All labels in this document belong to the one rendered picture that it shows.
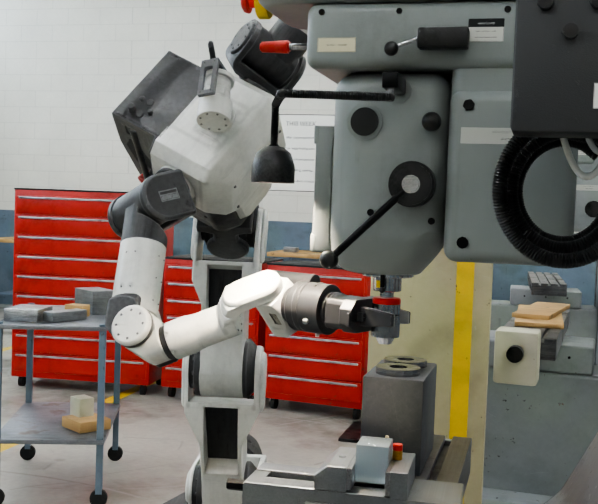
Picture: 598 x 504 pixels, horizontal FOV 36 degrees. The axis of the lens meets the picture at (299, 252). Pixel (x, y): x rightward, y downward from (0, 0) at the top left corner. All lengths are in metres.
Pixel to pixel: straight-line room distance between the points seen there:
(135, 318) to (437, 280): 1.74
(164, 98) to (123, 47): 9.81
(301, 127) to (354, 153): 9.45
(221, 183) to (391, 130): 0.53
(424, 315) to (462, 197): 1.90
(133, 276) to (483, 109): 0.74
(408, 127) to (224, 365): 0.97
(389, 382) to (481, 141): 0.60
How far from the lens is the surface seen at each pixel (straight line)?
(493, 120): 1.42
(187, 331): 1.70
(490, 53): 1.44
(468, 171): 1.42
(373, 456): 1.52
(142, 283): 1.78
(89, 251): 6.84
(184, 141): 1.92
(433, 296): 3.29
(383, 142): 1.46
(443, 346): 3.31
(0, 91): 12.53
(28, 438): 4.49
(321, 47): 1.48
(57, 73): 12.16
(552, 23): 1.19
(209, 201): 1.93
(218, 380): 2.24
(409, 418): 1.85
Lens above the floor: 1.42
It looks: 3 degrees down
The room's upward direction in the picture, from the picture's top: 2 degrees clockwise
